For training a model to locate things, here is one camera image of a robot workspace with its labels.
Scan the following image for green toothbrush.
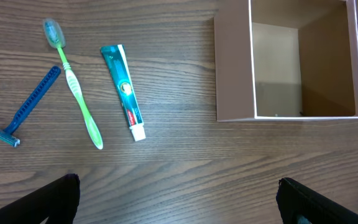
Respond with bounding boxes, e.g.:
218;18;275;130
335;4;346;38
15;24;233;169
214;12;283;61
42;18;104;150

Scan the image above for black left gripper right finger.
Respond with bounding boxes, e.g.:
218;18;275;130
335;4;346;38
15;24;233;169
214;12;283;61
276;177;358;224

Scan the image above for blue disposable razor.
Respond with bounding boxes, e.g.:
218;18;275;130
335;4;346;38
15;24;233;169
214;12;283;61
0;66;61;147

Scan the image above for white cardboard box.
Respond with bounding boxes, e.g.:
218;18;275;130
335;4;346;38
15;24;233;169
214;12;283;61
214;0;358;121

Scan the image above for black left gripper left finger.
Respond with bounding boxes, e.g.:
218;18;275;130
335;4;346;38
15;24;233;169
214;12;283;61
0;174;80;224

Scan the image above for teal toothpaste tube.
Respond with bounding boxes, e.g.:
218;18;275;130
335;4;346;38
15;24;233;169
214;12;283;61
100;44;146;141

